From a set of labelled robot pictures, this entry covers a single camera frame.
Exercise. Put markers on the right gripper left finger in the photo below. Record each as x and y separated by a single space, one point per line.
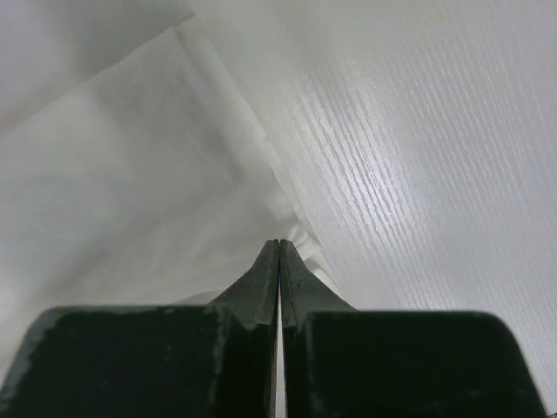
212 360

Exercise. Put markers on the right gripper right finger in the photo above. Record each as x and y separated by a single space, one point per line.
342 362

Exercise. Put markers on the white t shirt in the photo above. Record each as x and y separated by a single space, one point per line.
132 158

